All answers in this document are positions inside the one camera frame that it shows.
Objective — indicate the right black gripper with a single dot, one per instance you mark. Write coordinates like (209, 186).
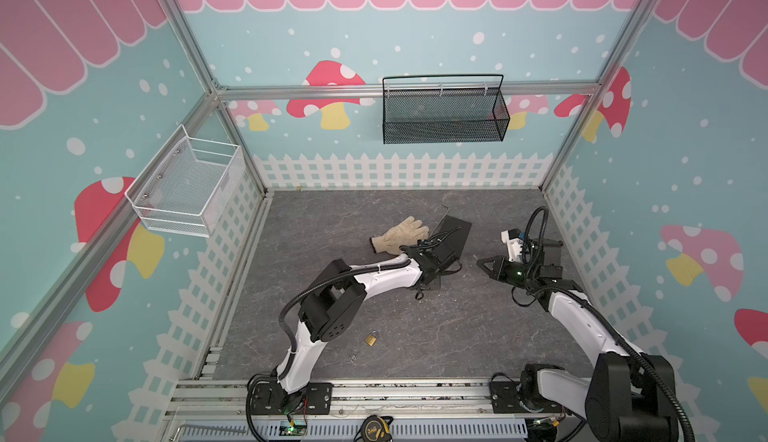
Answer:
(501, 269)

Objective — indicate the brass padlock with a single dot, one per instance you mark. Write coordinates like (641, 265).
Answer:
(372, 338)

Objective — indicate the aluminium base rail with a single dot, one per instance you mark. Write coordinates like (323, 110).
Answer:
(351, 399)

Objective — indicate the green circuit board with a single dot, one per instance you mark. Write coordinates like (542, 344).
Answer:
(292, 429)

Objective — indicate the black mesh wall basket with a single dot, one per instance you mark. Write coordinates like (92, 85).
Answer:
(444, 108)

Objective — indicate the white mesh wall basket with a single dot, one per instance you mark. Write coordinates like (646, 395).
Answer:
(186, 188)

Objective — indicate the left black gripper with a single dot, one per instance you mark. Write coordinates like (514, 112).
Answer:
(437, 280)

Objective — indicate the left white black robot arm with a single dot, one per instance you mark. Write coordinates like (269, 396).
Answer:
(327, 308)

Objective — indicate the flat black box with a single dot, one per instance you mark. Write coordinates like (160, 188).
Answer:
(452, 234)

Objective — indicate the beige knit work glove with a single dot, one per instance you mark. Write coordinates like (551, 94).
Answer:
(406, 233)

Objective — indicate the yellow black tape measure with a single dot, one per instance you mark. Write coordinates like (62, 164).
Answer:
(375, 429)

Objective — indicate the metal hex key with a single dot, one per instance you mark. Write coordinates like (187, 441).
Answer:
(444, 211)

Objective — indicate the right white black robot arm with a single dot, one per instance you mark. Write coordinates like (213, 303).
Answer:
(630, 394)

